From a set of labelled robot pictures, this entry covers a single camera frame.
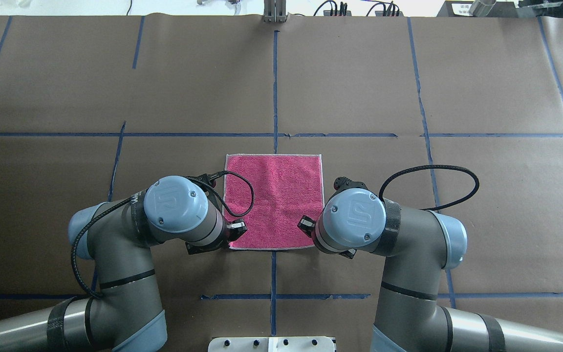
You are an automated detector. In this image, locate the black power strip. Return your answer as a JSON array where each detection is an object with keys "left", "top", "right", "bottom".
[
  {"left": 313, "top": 0, "right": 352, "bottom": 17},
  {"left": 366, "top": 0, "right": 404, "bottom": 17}
]

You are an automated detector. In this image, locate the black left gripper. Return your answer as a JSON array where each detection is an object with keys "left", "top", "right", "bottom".
[{"left": 186, "top": 174, "right": 248, "bottom": 255}]

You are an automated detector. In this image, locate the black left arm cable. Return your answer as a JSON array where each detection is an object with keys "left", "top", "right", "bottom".
[{"left": 70, "top": 170, "right": 255, "bottom": 300}]

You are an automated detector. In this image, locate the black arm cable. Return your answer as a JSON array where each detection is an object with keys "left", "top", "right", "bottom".
[
  {"left": 378, "top": 165, "right": 480, "bottom": 212},
  {"left": 70, "top": 170, "right": 255, "bottom": 300}
]

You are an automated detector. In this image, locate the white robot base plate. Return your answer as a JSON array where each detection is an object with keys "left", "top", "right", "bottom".
[{"left": 208, "top": 336, "right": 337, "bottom": 352}]

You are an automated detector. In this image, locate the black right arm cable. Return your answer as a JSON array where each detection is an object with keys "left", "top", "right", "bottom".
[{"left": 378, "top": 165, "right": 480, "bottom": 212}]

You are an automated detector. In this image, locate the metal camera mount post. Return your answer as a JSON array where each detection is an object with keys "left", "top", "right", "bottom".
[{"left": 263, "top": 0, "right": 288, "bottom": 23}]

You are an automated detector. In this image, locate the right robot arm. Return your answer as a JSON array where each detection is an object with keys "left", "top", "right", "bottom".
[{"left": 298, "top": 177, "right": 563, "bottom": 352}]

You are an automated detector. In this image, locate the dark box with label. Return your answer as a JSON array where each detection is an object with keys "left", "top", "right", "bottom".
[{"left": 436, "top": 0, "right": 518, "bottom": 18}]

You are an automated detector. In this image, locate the black power strip right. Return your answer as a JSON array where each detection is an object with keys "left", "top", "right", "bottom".
[{"left": 366, "top": 0, "right": 404, "bottom": 17}]

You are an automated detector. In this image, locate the pink and grey towel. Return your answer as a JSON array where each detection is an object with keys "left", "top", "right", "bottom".
[{"left": 224, "top": 154, "right": 325, "bottom": 250}]

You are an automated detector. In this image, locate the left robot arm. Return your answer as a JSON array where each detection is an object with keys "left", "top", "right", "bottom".
[{"left": 0, "top": 170, "right": 255, "bottom": 352}]

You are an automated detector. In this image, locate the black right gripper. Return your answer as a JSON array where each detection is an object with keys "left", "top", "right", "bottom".
[{"left": 297, "top": 176, "right": 368, "bottom": 259}]

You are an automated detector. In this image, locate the black power strip left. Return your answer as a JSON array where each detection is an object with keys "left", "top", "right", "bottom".
[{"left": 313, "top": 0, "right": 352, "bottom": 17}]

